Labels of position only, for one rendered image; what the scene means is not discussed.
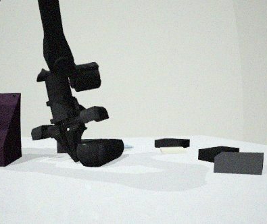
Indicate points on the dark grey switch controller unit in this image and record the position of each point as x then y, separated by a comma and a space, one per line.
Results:
98, 152

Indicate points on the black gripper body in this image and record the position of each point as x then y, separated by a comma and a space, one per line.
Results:
65, 116

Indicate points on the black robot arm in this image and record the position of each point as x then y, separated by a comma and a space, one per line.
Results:
59, 58

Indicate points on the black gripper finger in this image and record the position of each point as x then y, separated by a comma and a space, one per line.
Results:
63, 141
74, 138

